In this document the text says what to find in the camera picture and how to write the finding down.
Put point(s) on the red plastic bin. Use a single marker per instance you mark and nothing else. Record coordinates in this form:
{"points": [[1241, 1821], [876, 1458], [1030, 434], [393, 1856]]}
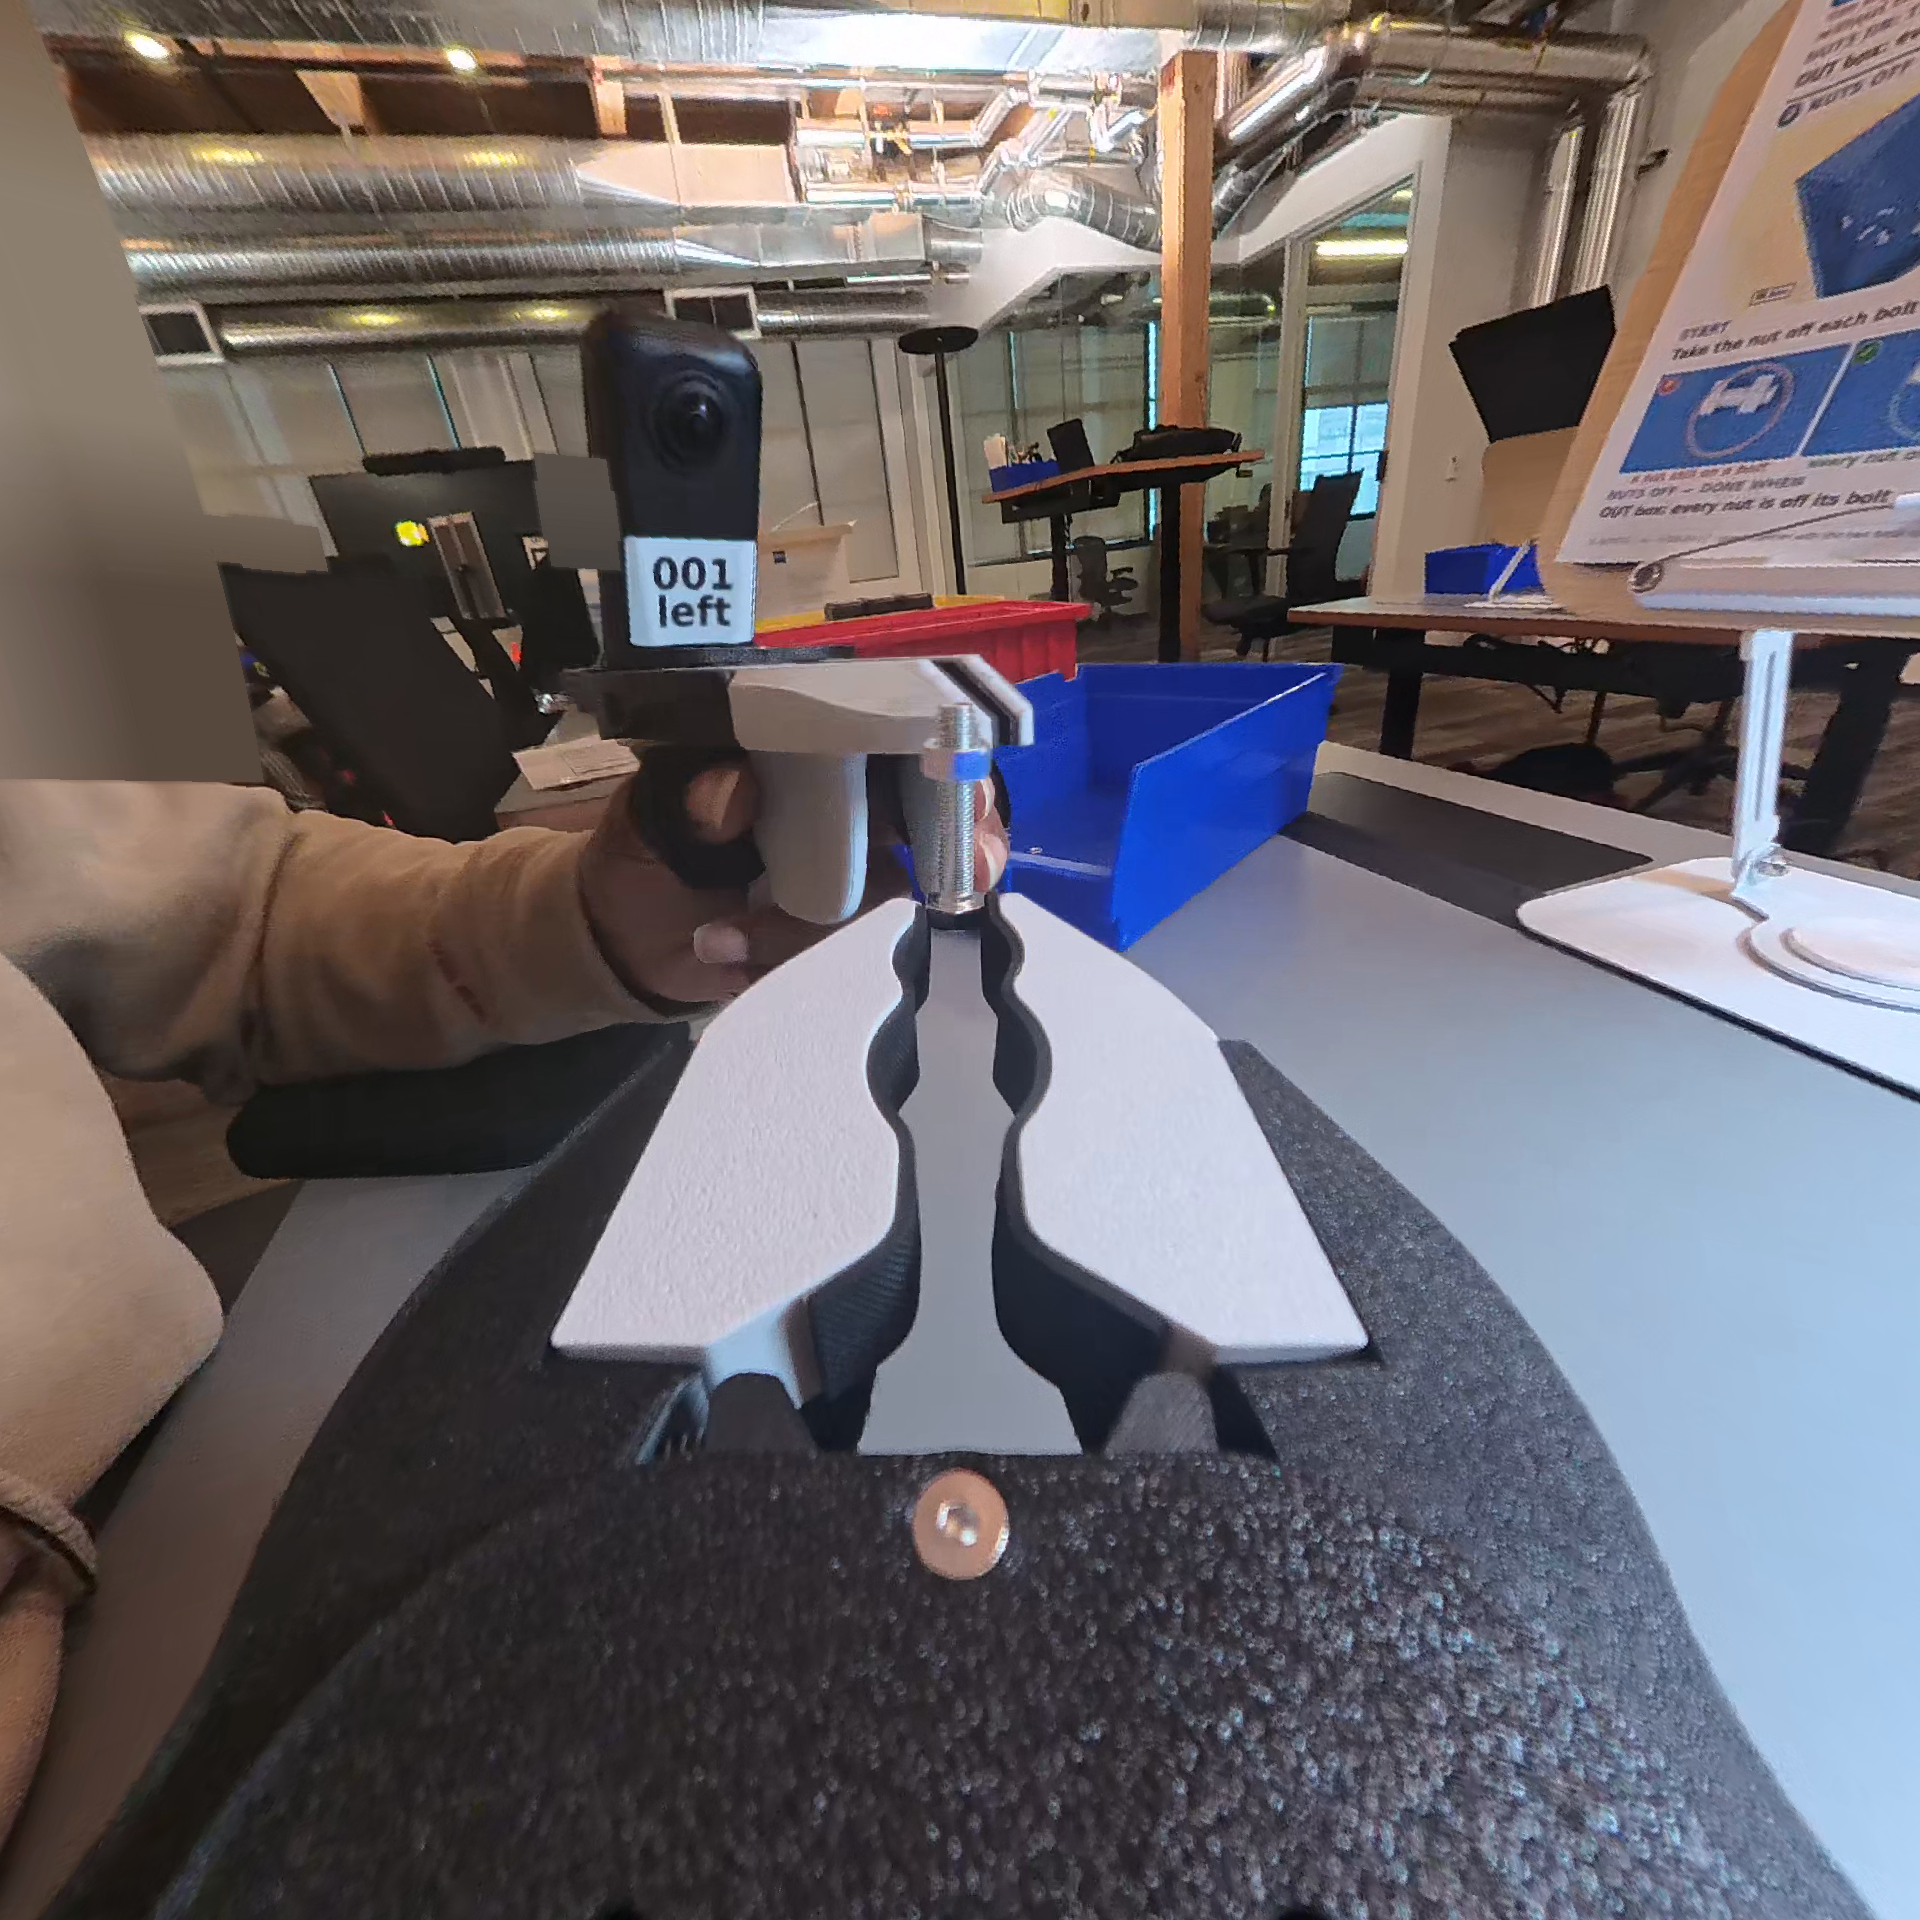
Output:
{"points": [[976, 630]]}

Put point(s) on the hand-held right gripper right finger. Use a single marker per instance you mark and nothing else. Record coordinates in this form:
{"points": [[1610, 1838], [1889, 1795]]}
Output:
{"points": [[1172, 1171]]}

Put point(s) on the white instruction sign stand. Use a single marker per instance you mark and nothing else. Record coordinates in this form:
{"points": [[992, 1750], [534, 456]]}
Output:
{"points": [[1635, 916]]}

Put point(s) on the person's left forearm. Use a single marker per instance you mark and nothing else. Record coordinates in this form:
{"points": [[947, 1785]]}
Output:
{"points": [[301, 931]]}

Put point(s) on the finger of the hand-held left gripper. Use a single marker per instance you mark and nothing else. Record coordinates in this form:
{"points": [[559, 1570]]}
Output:
{"points": [[823, 713], [997, 706]]}

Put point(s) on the black chair armrest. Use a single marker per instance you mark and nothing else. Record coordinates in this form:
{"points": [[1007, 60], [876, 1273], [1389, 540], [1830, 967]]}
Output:
{"points": [[436, 1116]]}

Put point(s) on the thin silver bolt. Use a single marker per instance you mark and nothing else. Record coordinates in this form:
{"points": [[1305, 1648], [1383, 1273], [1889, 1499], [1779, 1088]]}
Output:
{"points": [[951, 848]]}

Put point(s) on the black floor lamp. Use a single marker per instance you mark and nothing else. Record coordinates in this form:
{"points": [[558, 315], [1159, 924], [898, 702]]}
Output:
{"points": [[938, 336]]}

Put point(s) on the wooden post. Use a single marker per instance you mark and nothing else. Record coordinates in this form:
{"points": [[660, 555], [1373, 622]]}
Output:
{"points": [[1186, 301]]}

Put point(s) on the person's left hand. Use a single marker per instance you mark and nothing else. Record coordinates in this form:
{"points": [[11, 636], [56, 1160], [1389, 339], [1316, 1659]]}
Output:
{"points": [[675, 945]]}

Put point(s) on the small silver hex nut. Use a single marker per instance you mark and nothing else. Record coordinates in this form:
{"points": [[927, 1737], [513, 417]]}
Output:
{"points": [[962, 764]]}

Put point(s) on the silver air duct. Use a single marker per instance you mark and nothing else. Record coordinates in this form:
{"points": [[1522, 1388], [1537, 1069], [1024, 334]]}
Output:
{"points": [[1501, 60], [378, 180]]}

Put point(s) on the black office chair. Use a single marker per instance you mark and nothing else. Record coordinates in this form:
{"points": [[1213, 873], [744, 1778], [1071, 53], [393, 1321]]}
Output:
{"points": [[1320, 523]]}

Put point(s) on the black monitor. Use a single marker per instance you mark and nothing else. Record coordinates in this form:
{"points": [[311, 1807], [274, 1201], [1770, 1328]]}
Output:
{"points": [[360, 518]]}

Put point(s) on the blue plastic bin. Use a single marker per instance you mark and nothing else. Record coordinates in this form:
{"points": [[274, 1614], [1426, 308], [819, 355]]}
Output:
{"points": [[1199, 749], [1465, 570]]}

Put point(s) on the wooden standing desk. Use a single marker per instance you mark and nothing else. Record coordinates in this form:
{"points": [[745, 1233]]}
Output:
{"points": [[1125, 467]]}

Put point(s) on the printed paper sheet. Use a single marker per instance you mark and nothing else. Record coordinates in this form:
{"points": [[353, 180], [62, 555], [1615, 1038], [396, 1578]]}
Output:
{"points": [[578, 761]]}

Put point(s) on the black leaning panel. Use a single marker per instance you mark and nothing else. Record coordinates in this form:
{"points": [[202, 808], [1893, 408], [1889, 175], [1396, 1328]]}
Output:
{"points": [[378, 690]]}

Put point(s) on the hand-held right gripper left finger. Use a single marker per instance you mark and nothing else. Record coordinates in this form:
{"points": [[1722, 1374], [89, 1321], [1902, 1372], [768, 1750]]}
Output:
{"points": [[736, 1171]]}

